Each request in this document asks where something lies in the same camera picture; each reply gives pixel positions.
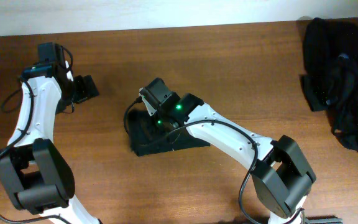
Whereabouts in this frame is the black t-shirt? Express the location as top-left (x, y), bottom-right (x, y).
top-left (124, 109), bottom-right (210, 157)

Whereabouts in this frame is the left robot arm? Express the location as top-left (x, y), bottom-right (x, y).
top-left (0, 42), bottom-right (100, 223)

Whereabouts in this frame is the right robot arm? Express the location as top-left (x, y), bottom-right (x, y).
top-left (139, 78), bottom-right (316, 223)

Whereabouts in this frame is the pile of black clothes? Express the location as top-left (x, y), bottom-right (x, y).
top-left (301, 17), bottom-right (358, 152)

